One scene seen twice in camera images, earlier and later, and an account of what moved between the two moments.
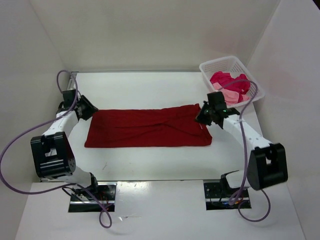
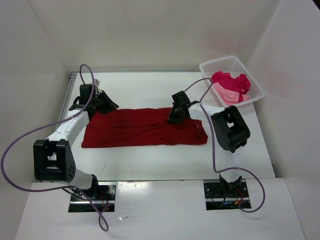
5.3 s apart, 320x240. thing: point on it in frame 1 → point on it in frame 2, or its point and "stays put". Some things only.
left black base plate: [107, 196] stays put
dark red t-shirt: [164, 126] stays put
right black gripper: [202, 116] → [176, 110]
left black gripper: [88, 109] → [102, 102]
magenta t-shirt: [240, 85] stays put
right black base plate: [217, 197] stays put
